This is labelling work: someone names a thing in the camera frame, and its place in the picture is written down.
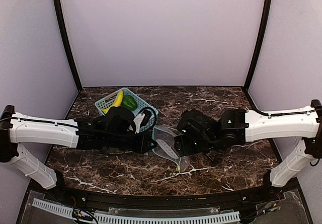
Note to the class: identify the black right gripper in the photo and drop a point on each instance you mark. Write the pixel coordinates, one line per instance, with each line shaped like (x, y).
(183, 142)

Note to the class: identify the green toy bell pepper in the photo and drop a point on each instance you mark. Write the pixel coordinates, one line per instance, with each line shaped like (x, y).
(129, 103)

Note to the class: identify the left black corner post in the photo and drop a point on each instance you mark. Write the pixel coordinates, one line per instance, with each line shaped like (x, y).
(66, 44)

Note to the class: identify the clear zip top bag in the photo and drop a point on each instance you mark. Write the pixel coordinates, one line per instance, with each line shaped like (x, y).
(165, 148)

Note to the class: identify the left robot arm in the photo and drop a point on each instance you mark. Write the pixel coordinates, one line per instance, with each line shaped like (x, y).
(119, 128)

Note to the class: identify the black corner post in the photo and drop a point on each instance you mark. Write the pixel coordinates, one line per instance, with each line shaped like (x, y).
(66, 44)
(258, 44)

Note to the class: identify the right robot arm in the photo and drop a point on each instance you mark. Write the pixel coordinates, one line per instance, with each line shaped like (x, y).
(200, 133)

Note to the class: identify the black front frame rail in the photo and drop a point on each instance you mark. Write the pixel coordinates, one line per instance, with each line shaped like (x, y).
(245, 200)

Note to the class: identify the right black corner post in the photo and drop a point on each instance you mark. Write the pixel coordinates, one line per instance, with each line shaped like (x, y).
(258, 44)

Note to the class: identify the light blue plastic basket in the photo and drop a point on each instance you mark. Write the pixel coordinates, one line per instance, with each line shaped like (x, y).
(140, 103)

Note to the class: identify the white slotted cable duct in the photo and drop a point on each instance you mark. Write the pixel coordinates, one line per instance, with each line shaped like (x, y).
(122, 215)

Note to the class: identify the yellow toy banana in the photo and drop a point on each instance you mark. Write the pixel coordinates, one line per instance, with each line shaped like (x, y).
(113, 100)

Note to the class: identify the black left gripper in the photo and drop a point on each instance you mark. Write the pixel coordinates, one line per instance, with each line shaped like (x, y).
(145, 146)

